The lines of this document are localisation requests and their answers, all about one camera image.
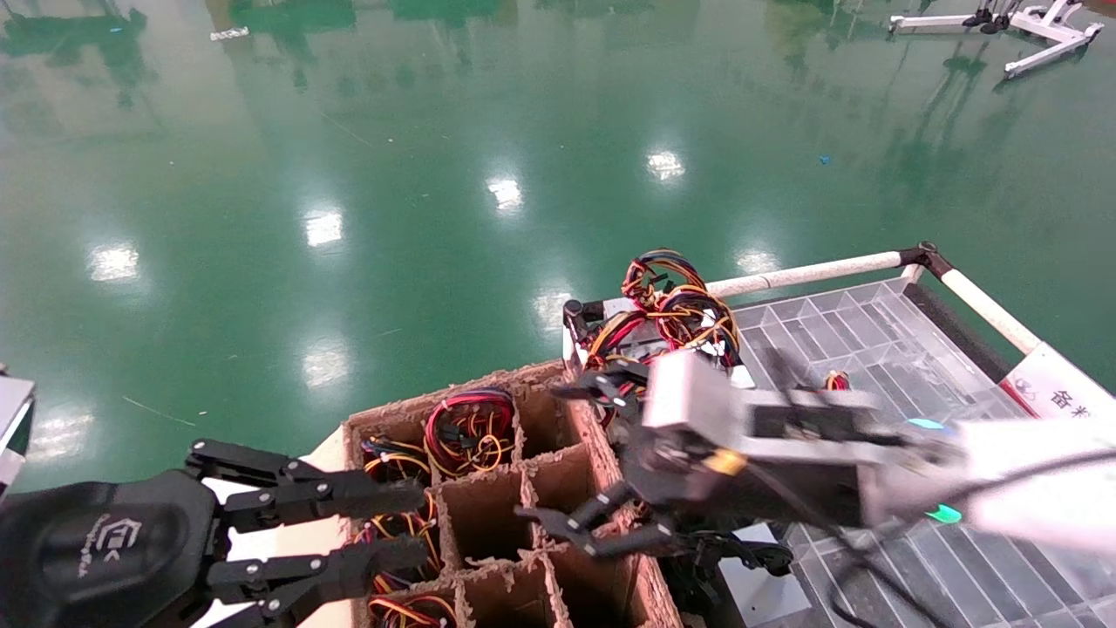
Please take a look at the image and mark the black foam strip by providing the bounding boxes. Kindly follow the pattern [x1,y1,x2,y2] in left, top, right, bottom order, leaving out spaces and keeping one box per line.
[902,283,1017,385]

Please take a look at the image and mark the black pipe clamp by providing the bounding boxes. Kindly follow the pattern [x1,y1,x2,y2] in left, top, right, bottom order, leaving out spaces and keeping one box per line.
[563,298,608,343]

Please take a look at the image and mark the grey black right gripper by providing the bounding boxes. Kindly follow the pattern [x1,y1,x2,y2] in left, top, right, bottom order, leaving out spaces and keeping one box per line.
[514,349,883,561]

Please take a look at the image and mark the grey box edge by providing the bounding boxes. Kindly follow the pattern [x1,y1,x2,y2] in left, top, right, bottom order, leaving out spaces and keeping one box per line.
[0,373,37,500]

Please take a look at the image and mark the long white rail pipe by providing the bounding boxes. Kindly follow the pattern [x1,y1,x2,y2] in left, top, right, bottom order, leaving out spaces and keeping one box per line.
[704,250,908,299]

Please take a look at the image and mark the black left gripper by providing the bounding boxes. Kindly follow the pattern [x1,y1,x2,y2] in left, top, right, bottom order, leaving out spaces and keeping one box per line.
[0,438,434,628]

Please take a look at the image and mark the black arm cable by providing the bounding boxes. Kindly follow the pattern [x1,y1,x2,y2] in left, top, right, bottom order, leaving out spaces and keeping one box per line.
[759,347,1116,628]

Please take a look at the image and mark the short white rail pipe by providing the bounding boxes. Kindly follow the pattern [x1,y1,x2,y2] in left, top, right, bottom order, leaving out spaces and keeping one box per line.
[940,267,1044,355]

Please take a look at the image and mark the white metal floor frame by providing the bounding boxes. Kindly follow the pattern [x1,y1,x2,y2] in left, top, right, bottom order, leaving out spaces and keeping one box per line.
[888,0,1106,81]

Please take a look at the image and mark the brown cardboard divider box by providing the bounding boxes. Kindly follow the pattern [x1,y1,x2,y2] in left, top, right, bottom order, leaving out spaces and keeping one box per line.
[343,359,686,628]

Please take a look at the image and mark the black pipe corner joint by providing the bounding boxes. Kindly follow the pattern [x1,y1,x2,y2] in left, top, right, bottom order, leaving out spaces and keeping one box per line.
[900,242,956,280]

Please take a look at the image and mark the clear plastic divided tray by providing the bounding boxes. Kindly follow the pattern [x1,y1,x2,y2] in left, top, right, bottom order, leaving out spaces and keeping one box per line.
[731,276,1116,628]

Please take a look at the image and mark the power supply multicolour cable bundle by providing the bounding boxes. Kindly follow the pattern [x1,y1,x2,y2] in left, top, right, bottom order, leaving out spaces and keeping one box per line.
[360,434,433,482]
[368,593,459,628]
[347,493,441,603]

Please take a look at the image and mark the silver power supply black cables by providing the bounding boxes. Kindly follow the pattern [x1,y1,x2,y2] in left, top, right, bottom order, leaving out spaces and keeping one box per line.
[678,523,813,628]

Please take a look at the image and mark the white red label sign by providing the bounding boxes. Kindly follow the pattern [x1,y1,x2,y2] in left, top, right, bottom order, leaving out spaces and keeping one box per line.
[997,342,1116,421]

